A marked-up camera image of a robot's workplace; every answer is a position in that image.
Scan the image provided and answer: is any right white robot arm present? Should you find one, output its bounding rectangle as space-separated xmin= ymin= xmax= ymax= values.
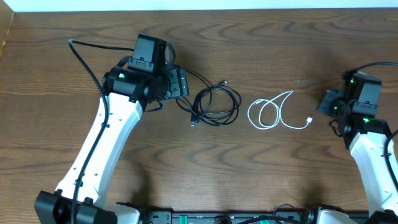
xmin=318 ymin=90 xmax=397 ymax=223

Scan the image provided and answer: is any white usb cable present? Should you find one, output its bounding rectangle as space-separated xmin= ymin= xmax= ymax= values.
xmin=247 ymin=90 xmax=314 ymax=131

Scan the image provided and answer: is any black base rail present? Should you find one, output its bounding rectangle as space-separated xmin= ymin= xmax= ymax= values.
xmin=114 ymin=203 xmax=371 ymax=224

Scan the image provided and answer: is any black usb cable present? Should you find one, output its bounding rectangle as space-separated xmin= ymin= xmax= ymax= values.
xmin=167 ymin=65 xmax=243 ymax=128

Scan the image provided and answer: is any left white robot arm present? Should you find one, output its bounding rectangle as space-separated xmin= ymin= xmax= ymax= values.
xmin=34 ymin=67 xmax=189 ymax=223

